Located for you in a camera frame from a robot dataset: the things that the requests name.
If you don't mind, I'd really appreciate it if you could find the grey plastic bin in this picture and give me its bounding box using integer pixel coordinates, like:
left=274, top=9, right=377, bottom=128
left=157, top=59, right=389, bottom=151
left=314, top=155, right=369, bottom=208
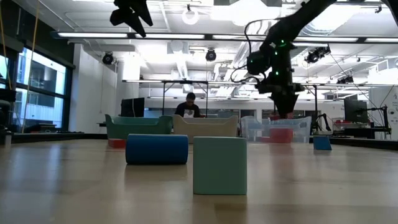
left=172, top=114, right=239, bottom=144

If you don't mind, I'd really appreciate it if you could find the blue cylinder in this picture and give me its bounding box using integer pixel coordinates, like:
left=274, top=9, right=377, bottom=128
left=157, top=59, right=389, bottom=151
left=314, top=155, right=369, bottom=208
left=125, top=133, right=190, bottom=166

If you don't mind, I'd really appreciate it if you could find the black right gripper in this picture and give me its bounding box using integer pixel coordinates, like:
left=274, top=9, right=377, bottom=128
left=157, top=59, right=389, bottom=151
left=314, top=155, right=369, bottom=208
left=256, top=76, right=306, bottom=119

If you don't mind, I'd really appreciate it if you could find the black round ceiling lamp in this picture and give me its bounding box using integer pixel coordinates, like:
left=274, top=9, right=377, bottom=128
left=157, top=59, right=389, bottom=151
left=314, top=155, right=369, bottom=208
left=205, top=48, right=218, bottom=63
left=101, top=51, right=114, bottom=66

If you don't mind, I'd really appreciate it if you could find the long red block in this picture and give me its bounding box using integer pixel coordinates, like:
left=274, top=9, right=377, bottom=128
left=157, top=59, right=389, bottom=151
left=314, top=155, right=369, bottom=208
left=269, top=128, right=294, bottom=144

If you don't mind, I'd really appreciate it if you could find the black metal table frame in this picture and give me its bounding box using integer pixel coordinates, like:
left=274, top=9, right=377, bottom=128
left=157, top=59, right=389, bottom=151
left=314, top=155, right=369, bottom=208
left=292, top=82, right=320, bottom=133
left=160, top=79, right=210, bottom=118

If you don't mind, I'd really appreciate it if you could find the person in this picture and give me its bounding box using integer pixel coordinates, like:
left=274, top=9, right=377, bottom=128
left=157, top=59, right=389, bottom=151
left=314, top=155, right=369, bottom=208
left=174, top=91, right=201, bottom=119

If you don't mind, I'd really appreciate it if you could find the green plastic bin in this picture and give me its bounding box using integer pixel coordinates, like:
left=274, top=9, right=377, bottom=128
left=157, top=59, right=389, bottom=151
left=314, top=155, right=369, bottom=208
left=104, top=113, right=174, bottom=141

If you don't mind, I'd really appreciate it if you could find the black ceiling camera cluster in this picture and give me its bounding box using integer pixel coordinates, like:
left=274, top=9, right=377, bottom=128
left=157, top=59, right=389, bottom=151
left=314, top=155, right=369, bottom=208
left=303, top=45, right=332, bottom=65
left=336, top=74, right=355, bottom=85

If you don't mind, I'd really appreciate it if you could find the black equipment stand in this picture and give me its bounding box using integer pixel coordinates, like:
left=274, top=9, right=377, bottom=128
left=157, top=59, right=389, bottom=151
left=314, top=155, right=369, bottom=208
left=356, top=105, right=392, bottom=140

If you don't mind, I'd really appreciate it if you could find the yellow cable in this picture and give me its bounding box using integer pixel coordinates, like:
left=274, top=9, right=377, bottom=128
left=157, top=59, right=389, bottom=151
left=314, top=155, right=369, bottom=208
left=21, top=0, right=40, bottom=134

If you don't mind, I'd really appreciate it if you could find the black ceiling light rail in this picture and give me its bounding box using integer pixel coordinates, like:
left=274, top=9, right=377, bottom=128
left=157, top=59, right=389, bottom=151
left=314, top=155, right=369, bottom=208
left=51, top=30, right=398, bottom=45

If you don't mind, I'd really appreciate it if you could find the black aluminium table frame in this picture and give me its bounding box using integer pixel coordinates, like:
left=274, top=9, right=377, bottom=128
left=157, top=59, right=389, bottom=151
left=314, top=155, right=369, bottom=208
left=0, top=132, right=398, bottom=152

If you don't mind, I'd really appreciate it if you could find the teal cube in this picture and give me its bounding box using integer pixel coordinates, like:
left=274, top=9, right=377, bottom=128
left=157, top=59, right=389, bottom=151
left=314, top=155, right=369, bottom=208
left=192, top=136, right=248, bottom=196

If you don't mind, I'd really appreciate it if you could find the blue cube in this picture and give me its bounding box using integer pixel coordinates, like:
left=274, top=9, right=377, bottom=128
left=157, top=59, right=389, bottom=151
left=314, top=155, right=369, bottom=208
left=312, top=135, right=333, bottom=151

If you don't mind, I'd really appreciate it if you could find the clear plastic bin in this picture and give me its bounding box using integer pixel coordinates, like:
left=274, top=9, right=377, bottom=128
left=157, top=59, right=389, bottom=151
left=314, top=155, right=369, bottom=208
left=240, top=115, right=313, bottom=144

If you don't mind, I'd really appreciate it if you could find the white ring lamp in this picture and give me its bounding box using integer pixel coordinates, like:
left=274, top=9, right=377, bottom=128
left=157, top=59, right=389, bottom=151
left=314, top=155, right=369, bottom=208
left=181, top=6, right=200, bottom=26

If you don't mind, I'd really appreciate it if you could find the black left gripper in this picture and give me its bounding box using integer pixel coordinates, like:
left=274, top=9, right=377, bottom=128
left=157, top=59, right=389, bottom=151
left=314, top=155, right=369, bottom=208
left=109, top=0, right=154, bottom=39

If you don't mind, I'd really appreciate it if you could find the large glass window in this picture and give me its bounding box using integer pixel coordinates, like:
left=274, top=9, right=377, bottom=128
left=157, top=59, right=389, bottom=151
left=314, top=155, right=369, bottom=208
left=0, top=46, right=70, bottom=133

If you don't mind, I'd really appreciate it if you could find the black monitor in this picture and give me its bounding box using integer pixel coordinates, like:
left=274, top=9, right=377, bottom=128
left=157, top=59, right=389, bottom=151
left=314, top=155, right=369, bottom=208
left=343, top=98, right=369, bottom=124
left=120, top=96, right=146, bottom=118

